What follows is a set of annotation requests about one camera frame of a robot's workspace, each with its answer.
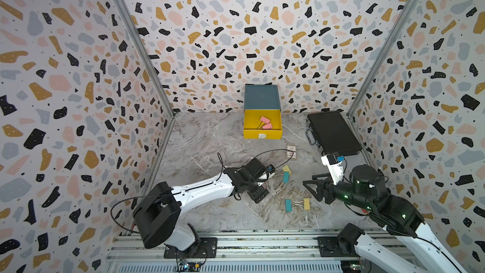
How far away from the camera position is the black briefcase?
3.35 ft

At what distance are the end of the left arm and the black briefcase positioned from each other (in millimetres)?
422

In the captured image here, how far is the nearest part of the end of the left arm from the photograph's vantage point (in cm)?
60
